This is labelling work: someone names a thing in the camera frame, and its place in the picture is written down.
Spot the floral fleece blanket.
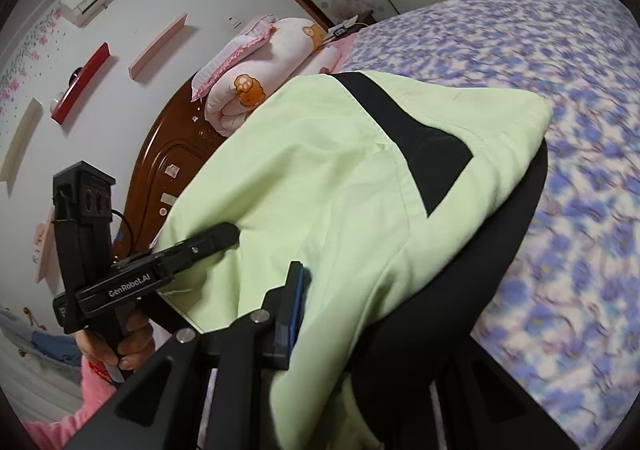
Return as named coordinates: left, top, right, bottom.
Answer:
left=340, top=0, right=640, bottom=450

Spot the red wall shelf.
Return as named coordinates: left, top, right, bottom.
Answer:
left=50, top=43, right=111, bottom=125

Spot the blue cloth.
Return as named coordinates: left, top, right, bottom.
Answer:
left=30, top=330, right=81, bottom=366

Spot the black cable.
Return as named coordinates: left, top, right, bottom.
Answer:
left=110, top=210, right=133, bottom=261

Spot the pink flat pillow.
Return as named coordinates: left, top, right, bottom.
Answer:
left=300, top=43, right=358, bottom=76

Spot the black and green jacket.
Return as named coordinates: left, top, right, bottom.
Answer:
left=155, top=70, right=553, bottom=450

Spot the wooden headboard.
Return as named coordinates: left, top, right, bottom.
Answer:
left=117, top=73, right=251, bottom=271

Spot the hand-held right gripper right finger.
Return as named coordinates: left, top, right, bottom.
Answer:
left=432, top=345, right=578, bottom=450

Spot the pink wall shelf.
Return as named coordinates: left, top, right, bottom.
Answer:
left=129, top=13, right=188, bottom=80
left=32, top=207, right=58, bottom=281

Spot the person's left hand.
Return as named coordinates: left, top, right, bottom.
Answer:
left=75, top=303, right=156, bottom=383

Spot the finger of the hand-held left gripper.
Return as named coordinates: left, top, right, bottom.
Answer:
left=160, top=223, right=241, bottom=281

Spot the small electronic device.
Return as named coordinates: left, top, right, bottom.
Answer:
left=322, top=15, right=361, bottom=44

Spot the pink frilled pillow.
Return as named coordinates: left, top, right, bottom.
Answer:
left=190, top=15, right=276, bottom=104

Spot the pink bear print quilt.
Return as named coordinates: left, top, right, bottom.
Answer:
left=202, top=18, right=328, bottom=136

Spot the person's left forearm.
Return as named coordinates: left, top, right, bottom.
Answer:
left=22, top=362, right=118, bottom=450

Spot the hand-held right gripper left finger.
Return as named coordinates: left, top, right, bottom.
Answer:
left=65, top=260, right=313, bottom=450

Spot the beige wall shelf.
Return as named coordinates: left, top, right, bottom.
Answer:
left=0, top=98, right=43, bottom=183

